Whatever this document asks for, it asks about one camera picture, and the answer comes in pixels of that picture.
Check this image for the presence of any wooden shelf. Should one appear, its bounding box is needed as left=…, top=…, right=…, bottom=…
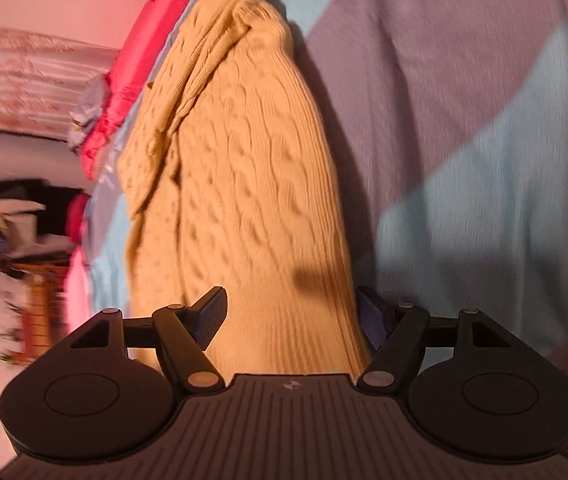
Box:
left=8, top=259, right=69, bottom=366

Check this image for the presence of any pile of red clothes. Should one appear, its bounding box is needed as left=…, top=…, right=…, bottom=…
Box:
left=66, top=192, right=90, bottom=244

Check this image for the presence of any red bed sheet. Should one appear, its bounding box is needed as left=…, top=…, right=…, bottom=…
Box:
left=80, top=0, right=189, bottom=180

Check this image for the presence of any crumpled blue grey cloth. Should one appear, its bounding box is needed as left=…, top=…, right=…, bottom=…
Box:
left=66, top=74, right=110, bottom=153

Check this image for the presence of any hanging clothes heap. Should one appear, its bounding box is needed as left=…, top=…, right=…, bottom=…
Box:
left=0, top=179, right=85, bottom=260

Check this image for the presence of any yellow cable knit cardigan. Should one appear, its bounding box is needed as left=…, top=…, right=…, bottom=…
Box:
left=117, top=0, right=369, bottom=377

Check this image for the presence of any patterned pink curtain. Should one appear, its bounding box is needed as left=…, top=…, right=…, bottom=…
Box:
left=0, top=27, right=118, bottom=141

